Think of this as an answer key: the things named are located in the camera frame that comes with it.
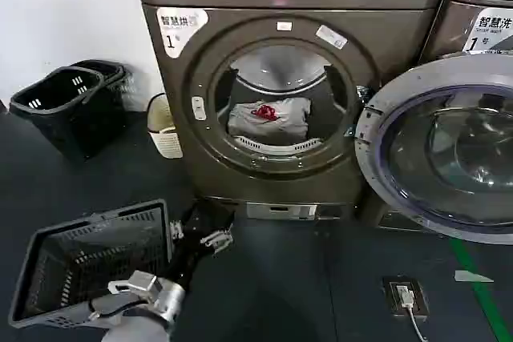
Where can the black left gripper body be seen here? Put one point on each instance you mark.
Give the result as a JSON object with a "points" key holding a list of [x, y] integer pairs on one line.
{"points": [[187, 262]]}

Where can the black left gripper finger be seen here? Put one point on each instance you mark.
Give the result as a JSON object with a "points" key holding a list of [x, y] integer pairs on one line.
{"points": [[218, 238], [188, 218]]}

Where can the cream plastic basket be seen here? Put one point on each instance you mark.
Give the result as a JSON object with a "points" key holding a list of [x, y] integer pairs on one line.
{"points": [[162, 138]]}

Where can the black slotted laundry basket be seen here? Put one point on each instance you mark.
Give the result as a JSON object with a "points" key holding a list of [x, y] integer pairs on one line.
{"points": [[80, 254]]}

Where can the grey garment with red print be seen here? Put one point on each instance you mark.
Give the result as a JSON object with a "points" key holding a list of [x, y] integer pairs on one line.
{"points": [[288, 119]]}

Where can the black plastic laundry basket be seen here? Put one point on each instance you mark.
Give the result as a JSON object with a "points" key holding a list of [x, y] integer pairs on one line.
{"points": [[116, 73], [56, 121]]}

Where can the grey dryer with round opening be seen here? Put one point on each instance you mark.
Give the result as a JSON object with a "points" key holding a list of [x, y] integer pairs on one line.
{"points": [[360, 125]]}

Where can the floor power socket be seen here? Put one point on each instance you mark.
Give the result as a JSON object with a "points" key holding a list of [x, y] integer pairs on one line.
{"points": [[417, 298]]}

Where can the round glass dryer door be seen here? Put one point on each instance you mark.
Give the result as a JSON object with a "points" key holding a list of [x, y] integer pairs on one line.
{"points": [[453, 150]]}

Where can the pale floor tape piece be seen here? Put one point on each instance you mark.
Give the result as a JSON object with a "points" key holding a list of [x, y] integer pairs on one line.
{"points": [[473, 276]]}

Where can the green floor tape line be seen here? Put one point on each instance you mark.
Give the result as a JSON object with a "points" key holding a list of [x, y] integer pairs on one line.
{"points": [[477, 286]]}

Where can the grey washing machine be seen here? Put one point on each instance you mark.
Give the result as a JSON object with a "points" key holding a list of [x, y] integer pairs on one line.
{"points": [[453, 25]]}

